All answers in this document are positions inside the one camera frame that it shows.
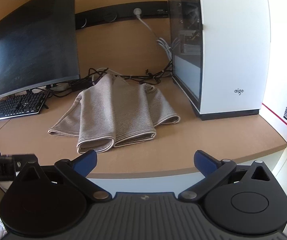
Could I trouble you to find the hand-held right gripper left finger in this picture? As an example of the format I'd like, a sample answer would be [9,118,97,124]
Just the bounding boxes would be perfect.
[15,150,110,202]

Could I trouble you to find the beige striped knit garment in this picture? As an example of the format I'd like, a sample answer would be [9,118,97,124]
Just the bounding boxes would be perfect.
[48,74,181,155]

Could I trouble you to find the white computer tower case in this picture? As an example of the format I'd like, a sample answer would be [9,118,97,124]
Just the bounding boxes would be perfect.
[167,0,271,121]

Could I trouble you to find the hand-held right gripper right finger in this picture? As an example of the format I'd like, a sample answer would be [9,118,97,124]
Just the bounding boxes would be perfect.
[178,150,271,202]

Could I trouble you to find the white box with red print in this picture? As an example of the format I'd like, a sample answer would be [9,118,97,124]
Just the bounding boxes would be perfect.
[262,47,287,145]

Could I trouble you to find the black wall socket strip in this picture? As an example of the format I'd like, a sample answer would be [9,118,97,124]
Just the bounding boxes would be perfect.
[75,1,170,30]

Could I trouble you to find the black cable tangle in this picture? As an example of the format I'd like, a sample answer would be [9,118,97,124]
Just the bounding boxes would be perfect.
[46,60,175,105]

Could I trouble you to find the black power adapter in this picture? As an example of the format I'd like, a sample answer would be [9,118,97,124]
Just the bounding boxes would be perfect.
[70,79,94,93]

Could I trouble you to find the white power cable with plug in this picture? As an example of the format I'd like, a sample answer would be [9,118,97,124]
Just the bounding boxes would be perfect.
[133,7,175,60]

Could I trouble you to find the black curved computer monitor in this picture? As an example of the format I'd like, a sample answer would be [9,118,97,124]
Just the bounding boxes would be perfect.
[0,0,81,104]

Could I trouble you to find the black computer keyboard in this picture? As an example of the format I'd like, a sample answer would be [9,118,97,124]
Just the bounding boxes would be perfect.
[0,91,50,122]

